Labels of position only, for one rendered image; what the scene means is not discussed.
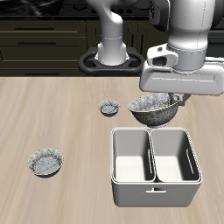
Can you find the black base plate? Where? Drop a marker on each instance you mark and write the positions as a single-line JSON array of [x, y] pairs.
[[84, 64]]

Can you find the medium grey speckled bowl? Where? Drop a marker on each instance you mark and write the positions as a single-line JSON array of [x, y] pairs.
[[45, 163]]

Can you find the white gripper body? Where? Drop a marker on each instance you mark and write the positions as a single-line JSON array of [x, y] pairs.
[[180, 82]]

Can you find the dark kitchen cupboards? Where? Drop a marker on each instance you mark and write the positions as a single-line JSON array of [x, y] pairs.
[[43, 59]]

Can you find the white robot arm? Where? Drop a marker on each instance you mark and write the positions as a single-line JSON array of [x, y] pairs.
[[112, 43]]

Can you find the small grey speckled bowl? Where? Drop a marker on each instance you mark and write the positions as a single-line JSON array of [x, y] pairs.
[[109, 108]]

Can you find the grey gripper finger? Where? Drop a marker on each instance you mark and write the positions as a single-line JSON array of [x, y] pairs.
[[185, 98], [170, 98]]

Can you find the white two-bin basket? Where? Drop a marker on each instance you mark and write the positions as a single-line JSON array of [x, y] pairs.
[[154, 195]]

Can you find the large grey speckled bowl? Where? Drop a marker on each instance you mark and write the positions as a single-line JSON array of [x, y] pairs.
[[154, 115]]

